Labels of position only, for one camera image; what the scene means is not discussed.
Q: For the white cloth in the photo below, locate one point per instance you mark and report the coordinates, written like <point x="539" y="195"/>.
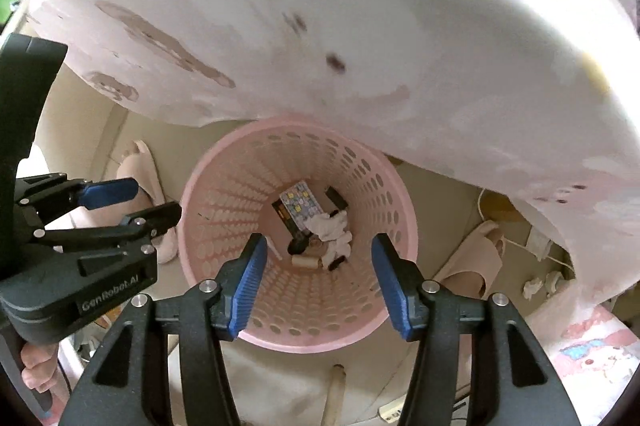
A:
<point x="280" y="386"/>

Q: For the white power strip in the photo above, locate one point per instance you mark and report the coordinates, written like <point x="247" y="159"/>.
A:
<point x="392" y="411"/>

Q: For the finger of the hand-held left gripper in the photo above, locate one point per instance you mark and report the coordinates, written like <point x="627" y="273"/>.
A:
<point x="112" y="193"/>
<point x="125" y="231"/>

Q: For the pink bear print sheet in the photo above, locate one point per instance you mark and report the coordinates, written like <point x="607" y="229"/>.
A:
<point x="400" y="30"/>

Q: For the small black cylinder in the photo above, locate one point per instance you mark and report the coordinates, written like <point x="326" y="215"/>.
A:
<point x="336" y="198"/>

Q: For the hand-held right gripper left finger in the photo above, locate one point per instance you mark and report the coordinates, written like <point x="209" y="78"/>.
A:
<point x="247" y="291"/>

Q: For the pink perforated plastic basket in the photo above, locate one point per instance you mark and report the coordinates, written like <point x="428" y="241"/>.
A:
<point x="325" y="321"/>

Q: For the bear print tissue packet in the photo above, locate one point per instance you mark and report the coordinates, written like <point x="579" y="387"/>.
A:
<point x="302" y="203"/>

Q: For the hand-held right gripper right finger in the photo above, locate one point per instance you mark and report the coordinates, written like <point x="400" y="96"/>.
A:
<point x="392" y="291"/>

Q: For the white tissue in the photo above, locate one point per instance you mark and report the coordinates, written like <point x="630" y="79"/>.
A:
<point x="555" y="282"/>
<point x="532" y="288"/>
<point x="325" y="226"/>
<point x="339" y="251"/>

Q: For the beige slipper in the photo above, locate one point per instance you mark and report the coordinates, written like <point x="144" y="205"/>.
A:
<point x="150" y="176"/>
<point x="470" y="266"/>

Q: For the pink cartoon print blanket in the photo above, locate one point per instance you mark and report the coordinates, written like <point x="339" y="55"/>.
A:
<point x="590" y="356"/>

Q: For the person's left hand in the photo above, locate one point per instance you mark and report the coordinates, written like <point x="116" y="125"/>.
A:
<point x="40" y="371"/>

